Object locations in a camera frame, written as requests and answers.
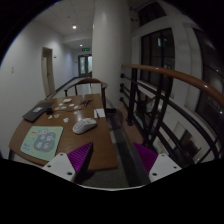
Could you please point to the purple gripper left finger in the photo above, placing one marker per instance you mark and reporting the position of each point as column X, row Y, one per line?
column 72, row 165

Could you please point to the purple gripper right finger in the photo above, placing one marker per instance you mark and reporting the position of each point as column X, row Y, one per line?
column 157, row 166

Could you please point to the white computer mouse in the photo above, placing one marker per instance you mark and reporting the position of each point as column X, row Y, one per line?
column 84, row 125

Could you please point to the green patterned mouse pad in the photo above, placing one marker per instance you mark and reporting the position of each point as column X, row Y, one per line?
column 41, row 142

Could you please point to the white notepad with pen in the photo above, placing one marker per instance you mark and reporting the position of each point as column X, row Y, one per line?
column 99, row 113

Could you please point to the wooden handrail black railing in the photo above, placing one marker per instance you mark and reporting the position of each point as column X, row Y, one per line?
column 175, row 113

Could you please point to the small black round object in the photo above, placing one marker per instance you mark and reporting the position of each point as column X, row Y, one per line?
column 49, row 111

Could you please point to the white card on table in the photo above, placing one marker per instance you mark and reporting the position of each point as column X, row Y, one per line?
column 67, row 100

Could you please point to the dark closed laptop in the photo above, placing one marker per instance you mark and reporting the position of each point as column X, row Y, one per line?
column 37, row 111

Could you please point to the wooden armchair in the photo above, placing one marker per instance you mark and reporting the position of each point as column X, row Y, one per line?
column 88, row 86

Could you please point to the glass double door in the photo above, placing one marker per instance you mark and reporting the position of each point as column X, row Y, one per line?
column 85, row 65

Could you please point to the white side door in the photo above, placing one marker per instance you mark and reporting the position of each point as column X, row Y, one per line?
column 45, row 76

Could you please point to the green exit sign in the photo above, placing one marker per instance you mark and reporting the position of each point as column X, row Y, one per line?
column 85, row 49

